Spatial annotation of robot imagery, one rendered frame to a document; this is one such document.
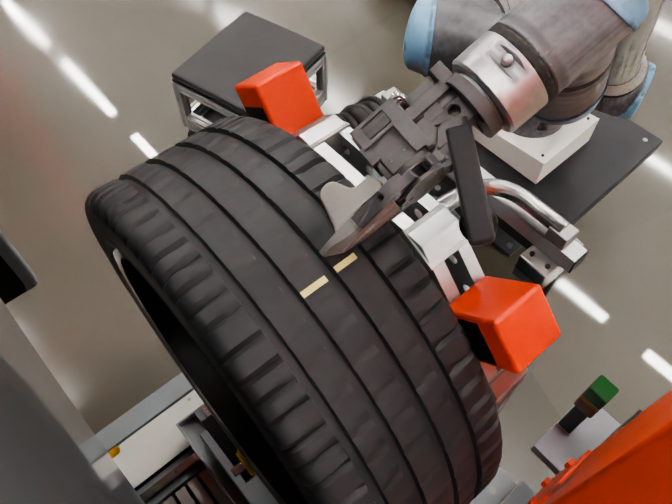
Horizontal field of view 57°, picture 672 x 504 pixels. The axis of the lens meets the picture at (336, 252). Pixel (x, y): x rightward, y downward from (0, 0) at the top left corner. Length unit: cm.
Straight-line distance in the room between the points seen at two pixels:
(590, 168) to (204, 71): 124
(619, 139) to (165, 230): 166
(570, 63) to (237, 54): 165
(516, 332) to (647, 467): 17
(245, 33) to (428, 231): 162
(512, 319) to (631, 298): 149
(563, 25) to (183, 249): 41
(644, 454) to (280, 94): 57
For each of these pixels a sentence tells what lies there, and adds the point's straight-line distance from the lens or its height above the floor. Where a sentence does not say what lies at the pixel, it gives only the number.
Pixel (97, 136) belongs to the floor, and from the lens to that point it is 250.
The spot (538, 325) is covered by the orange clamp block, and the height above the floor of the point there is 110.
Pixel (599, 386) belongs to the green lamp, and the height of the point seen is 66.
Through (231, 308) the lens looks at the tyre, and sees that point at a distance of 60.
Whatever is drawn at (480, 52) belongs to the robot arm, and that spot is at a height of 133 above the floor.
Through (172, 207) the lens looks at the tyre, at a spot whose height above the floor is 117.
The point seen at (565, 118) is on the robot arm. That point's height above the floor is 119.
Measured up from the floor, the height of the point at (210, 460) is 15.
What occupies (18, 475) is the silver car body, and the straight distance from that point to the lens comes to 23.
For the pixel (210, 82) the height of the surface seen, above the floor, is 34.
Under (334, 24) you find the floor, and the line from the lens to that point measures 283.
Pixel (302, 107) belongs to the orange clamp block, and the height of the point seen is 112.
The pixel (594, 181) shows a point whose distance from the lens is 196.
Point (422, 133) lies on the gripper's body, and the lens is 59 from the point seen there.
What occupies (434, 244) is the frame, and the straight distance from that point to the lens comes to 71.
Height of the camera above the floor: 170
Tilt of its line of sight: 57 degrees down
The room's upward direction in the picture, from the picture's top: straight up
